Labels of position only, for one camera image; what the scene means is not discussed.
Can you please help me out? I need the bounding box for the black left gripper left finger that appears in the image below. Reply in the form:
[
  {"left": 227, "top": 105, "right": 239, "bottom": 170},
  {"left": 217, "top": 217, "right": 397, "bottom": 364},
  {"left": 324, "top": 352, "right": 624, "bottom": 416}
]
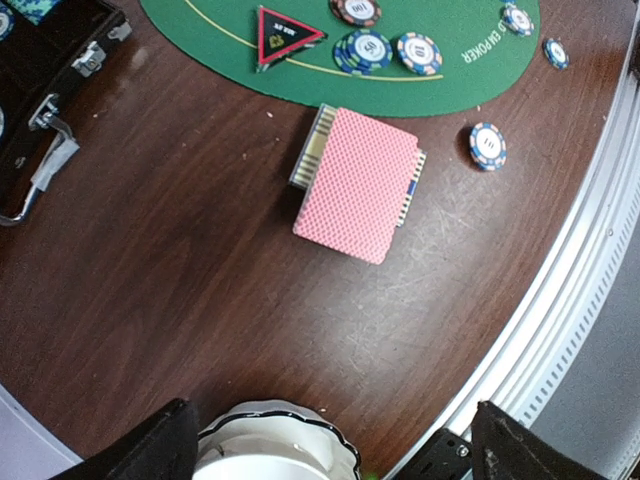
[{"left": 56, "top": 398, "right": 198, "bottom": 480}]

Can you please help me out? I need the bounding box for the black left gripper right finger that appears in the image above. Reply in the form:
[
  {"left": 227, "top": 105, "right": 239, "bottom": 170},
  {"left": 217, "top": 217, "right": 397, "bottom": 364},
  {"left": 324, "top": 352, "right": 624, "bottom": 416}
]
[{"left": 471, "top": 401, "right": 603, "bottom": 480}]

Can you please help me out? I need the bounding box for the blue beige 10 chip stack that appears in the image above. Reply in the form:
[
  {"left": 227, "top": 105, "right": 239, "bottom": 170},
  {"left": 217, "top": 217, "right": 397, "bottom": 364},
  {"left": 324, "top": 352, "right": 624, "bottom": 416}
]
[{"left": 469, "top": 122, "right": 507, "bottom": 171}]

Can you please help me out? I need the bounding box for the red card deck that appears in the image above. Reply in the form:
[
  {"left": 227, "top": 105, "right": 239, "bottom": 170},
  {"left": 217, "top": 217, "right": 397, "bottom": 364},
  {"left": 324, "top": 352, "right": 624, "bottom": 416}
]
[{"left": 289, "top": 104, "right": 426, "bottom": 265}]

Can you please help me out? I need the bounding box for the blue green 50 chip stack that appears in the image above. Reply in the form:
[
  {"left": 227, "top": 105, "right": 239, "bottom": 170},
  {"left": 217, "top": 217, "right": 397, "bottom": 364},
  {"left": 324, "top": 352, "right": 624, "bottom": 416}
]
[{"left": 542, "top": 38, "right": 570, "bottom": 70}]

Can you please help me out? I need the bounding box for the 100 chip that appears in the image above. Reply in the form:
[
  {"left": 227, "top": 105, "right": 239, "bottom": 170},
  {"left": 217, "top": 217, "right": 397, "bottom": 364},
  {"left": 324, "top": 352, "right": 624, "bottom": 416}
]
[{"left": 329, "top": 0, "right": 382, "bottom": 27}]

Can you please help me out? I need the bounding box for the white bowl stack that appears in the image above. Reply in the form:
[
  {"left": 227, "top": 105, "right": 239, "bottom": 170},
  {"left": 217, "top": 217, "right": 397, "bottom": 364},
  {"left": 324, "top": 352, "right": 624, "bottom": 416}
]
[{"left": 193, "top": 399, "right": 362, "bottom": 480}]

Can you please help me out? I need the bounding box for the black poker chip case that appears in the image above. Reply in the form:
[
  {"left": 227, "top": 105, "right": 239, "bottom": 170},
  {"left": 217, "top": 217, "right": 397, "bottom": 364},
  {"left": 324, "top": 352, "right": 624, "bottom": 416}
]
[{"left": 1, "top": 1, "right": 132, "bottom": 227}]

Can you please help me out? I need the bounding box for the green round poker mat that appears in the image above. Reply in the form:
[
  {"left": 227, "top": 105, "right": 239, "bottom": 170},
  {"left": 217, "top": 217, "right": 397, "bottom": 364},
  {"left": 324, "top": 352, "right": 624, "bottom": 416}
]
[{"left": 141, "top": 1, "right": 539, "bottom": 118}]

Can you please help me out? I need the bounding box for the red triangular all-in marker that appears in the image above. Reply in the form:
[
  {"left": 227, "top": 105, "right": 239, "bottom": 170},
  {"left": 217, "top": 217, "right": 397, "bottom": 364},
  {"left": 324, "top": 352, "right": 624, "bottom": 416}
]
[{"left": 256, "top": 5, "right": 328, "bottom": 73}]

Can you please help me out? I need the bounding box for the blue green 50 chip row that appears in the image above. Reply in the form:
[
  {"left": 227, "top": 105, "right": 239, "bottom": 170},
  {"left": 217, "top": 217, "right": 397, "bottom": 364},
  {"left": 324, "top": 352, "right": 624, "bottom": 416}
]
[{"left": 0, "top": 3, "right": 15, "bottom": 41}]

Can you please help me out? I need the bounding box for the teal blue chip row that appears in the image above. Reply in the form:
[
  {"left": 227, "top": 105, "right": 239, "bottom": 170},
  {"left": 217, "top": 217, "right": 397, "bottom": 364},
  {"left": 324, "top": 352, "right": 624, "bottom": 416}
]
[{"left": 7, "top": 0, "right": 60, "bottom": 26}]

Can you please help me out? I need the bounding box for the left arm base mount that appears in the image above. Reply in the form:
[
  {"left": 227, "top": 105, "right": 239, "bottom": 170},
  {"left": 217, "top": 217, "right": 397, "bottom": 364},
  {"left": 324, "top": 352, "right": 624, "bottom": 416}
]
[{"left": 385, "top": 428, "right": 472, "bottom": 480}]

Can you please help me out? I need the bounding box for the aluminium front rail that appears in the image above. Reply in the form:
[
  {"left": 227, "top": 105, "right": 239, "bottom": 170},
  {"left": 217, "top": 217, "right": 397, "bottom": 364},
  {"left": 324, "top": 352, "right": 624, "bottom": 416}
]
[{"left": 383, "top": 1, "right": 639, "bottom": 476}]

